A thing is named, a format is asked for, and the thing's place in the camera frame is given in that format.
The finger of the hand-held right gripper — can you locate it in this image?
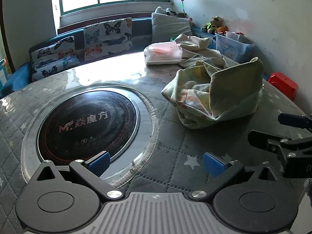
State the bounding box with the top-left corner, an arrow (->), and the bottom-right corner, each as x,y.
248,130 -> 312,178
278,113 -> 312,129

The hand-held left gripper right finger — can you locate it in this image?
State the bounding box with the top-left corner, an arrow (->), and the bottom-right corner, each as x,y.
190,152 -> 284,199

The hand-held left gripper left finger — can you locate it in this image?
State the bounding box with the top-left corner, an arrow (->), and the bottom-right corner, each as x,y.
29,151 -> 124,201

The green printed garment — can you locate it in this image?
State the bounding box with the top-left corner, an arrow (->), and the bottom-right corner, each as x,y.
161,57 -> 265,129

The red plastic stool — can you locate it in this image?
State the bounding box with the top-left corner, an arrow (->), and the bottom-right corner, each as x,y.
268,72 -> 299,101

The round black induction cooktop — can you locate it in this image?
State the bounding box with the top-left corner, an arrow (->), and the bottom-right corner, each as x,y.
21,84 -> 160,189

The grey quilted tablecloth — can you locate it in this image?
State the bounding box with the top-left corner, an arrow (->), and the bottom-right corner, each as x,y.
0,51 -> 312,234

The clear plastic storage box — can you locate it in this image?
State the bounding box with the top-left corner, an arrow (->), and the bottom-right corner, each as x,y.
214,31 -> 255,64

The beige garment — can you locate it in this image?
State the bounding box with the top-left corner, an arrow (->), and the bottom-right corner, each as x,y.
174,34 -> 242,69

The blue sofa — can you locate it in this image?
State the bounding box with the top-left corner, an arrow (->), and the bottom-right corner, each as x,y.
0,17 -> 220,98

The tissue pack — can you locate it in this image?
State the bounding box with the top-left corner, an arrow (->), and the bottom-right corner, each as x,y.
144,41 -> 183,65

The teddy bear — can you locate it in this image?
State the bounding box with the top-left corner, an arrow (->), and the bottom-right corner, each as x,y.
201,16 -> 225,35

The large butterfly print pillow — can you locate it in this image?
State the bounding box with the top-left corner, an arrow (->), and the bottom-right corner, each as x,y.
83,18 -> 134,61

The grey pillow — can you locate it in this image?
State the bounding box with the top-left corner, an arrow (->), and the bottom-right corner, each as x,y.
151,12 -> 193,43

